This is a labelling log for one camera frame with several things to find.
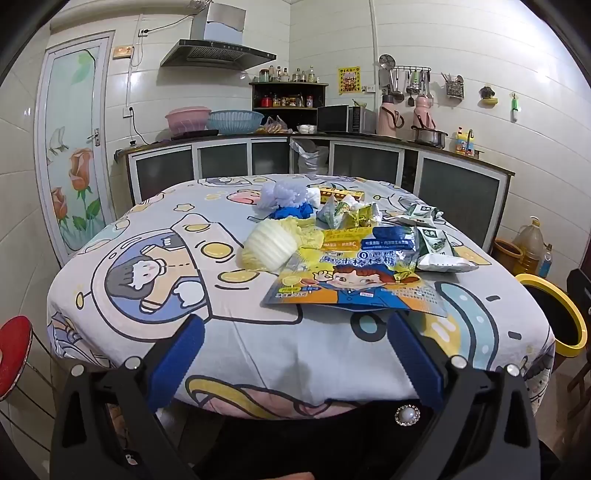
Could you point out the yellow foam fruit net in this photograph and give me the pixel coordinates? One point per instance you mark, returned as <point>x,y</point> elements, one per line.
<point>308,233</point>

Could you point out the black microwave oven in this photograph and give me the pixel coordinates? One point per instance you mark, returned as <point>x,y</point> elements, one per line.
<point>332,119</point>

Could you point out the person's dark clothing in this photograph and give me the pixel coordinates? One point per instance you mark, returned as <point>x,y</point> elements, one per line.
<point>300,445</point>

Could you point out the pink plastic basin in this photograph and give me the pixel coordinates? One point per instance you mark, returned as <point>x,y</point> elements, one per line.
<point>187,120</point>

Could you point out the wall hook with sponge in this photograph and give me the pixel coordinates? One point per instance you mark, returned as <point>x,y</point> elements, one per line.
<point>488,94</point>

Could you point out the brown plastic bucket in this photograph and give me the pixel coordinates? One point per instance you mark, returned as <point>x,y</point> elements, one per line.
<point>503,254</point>

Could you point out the red round stool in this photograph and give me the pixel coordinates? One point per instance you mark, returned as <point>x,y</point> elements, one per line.
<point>14,355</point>

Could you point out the white woven sack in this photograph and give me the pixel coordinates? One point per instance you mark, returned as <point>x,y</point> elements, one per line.
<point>311,159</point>

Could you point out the dark wooden spice rack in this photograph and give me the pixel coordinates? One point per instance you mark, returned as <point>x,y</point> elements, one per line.
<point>257,97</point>

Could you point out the green white snack packet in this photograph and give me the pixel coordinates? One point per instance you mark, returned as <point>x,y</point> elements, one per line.
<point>422,213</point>
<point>438,249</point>

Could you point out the flower printed glass door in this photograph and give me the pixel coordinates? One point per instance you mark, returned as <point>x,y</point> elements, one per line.
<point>69,138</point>

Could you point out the green white wall hanger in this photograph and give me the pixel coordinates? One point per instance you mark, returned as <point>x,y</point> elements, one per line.
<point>514,106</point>

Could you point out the blue plastic basket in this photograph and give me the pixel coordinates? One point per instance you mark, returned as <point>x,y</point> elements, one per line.
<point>235,121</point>

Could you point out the kitchen counter cabinet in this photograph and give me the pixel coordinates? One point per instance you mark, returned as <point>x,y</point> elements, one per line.
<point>161,170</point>

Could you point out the steel cooking pot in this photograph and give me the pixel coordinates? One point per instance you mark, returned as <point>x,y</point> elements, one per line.
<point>429,137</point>

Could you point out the orange wall sign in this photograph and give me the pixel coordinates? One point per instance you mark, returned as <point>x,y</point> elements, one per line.
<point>123,51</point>

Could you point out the blue yellow candy bag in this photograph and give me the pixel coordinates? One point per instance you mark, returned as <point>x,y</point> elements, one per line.
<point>351,286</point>

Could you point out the blue rubber glove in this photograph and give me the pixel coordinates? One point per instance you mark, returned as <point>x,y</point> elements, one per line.
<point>293,212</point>

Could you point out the green silver wrapper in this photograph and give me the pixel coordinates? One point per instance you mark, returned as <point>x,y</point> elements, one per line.
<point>337,216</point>

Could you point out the row of spice jars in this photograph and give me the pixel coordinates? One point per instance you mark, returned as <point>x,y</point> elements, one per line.
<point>286,100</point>

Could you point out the plastic bag of food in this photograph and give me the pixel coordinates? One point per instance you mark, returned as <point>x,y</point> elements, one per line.
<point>274,125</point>

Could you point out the pearl button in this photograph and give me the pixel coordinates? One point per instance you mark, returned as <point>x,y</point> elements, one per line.
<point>406,414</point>

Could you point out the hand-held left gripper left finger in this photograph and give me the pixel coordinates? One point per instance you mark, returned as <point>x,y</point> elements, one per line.
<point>178,360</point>

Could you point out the yellow wall poster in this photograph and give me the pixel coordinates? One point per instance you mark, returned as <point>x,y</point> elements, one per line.
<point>349,81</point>

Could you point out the steel range hood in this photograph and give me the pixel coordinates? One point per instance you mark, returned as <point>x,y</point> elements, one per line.
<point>217,53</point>

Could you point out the large cooking oil jug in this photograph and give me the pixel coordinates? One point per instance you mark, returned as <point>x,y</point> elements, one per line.
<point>528,249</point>

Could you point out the cartoon printed tablecloth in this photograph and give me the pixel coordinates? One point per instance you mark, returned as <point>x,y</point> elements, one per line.
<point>258,350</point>

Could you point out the hanging utensil rack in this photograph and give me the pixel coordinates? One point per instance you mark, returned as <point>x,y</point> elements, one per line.
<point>411,69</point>

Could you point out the row of glass bottles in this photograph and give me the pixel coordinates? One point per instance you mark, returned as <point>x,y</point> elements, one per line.
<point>286,76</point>

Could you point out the yellow rimmed black bin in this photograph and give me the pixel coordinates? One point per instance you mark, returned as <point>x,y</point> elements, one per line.
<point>572,344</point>

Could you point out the pink thermos flask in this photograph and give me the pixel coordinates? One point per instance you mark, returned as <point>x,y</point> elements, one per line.
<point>390,120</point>
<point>422,110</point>

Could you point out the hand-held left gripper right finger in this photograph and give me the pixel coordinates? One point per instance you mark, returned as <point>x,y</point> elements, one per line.
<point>415,360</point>

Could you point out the yellow detergent bottle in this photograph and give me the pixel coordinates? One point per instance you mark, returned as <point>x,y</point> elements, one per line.
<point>464,144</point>

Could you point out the yellow red cardboard box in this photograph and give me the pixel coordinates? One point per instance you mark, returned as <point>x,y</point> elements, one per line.
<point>344,193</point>

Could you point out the blue liquid bottle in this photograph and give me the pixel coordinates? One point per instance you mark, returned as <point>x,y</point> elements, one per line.
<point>545,265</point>

